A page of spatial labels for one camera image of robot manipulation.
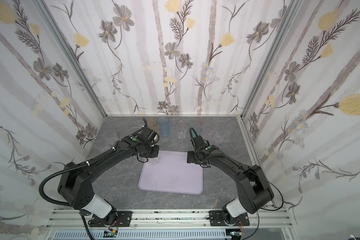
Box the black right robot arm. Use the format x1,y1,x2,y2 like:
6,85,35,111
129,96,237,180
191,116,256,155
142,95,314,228
187,136,274,224

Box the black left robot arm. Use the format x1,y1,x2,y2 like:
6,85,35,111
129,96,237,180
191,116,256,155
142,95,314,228
39,126,160,222

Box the lilac plastic tray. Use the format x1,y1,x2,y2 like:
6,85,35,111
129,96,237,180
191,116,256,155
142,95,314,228
138,150,204,195

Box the yellow transparent plastic cup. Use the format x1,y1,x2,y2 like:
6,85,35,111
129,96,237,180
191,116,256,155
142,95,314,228
147,118,159,134

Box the teal textured plastic cup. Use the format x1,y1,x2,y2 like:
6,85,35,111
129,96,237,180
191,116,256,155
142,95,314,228
190,122,202,138

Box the blue textured plastic cup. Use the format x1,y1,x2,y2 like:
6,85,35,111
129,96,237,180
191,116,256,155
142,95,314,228
157,116,170,137

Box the white perforated cable duct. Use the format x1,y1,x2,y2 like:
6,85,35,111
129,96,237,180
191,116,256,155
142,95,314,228
52,229,232,240

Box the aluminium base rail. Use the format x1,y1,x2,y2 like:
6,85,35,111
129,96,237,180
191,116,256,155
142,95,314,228
42,209,298,240

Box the aluminium corner post left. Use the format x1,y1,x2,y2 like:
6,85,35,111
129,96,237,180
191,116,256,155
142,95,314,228
33,0,108,118

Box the aluminium corner post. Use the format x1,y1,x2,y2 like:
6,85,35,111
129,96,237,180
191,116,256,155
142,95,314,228
33,0,108,118
240,1,303,119

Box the aluminium corner post right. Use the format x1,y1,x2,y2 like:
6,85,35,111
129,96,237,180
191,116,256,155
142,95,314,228
240,1,303,119

